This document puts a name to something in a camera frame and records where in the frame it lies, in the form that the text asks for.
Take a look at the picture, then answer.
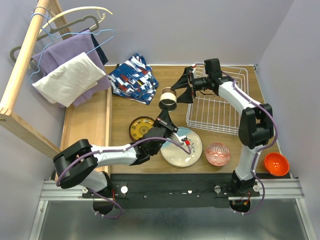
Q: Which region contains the yellow patterned lacquer plate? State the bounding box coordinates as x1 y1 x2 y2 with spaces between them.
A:
128 116 155 141

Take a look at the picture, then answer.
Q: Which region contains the aluminium rail frame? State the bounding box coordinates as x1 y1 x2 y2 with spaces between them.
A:
29 178 317 240

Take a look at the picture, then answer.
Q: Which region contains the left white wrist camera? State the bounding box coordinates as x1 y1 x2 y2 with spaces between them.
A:
172 133 191 146

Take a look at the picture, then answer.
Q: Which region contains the purple cloth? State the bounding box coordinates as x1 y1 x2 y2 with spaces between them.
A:
32 30 111 108

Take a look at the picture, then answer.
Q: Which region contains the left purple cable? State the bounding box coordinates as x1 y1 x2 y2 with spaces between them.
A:
56 137 192 220

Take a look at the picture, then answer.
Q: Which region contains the light blue wire hanger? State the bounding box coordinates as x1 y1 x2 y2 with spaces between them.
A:
28 13 116 85

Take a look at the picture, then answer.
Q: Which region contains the white folded cloth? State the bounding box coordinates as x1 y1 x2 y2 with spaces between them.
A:
32 52 111 108

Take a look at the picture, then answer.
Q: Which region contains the orange bowl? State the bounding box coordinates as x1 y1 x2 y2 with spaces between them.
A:
263 152 290 177

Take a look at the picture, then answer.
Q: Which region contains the cream plastic hanger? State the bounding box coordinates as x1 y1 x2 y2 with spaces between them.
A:
38 4 114 40

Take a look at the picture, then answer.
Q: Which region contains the red patterned bowl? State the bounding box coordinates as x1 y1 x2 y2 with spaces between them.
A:
205 142 231 167

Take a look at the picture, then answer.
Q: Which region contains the black mounting base plate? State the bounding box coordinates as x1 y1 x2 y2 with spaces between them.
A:
82 173 261 210

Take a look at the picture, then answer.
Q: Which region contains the dark navy cloth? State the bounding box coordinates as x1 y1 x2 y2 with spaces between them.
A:
91 34 109 65

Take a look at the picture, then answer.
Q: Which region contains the wooden clothes rack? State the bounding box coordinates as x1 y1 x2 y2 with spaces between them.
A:
0 0 91 177

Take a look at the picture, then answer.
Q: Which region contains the grey plastic hanger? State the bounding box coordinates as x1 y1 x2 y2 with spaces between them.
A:
9 14 100 62

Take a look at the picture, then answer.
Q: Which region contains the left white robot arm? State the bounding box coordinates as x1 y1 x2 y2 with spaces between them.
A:
53 109 184 192

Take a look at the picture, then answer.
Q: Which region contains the white wire dish rack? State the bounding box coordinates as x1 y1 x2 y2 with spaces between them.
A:
186 62 249 136

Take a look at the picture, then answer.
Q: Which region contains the blue patterned cloth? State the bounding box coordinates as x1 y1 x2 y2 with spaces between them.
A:
108 53 159 105

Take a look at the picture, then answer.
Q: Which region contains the blue and cream plate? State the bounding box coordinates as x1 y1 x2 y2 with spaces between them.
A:
160 127 203 168

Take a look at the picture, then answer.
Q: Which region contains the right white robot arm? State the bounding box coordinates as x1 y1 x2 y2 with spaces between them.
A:
171 58 276 195

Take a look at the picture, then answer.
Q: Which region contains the metal cup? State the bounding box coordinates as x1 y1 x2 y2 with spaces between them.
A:
158 87 177 112

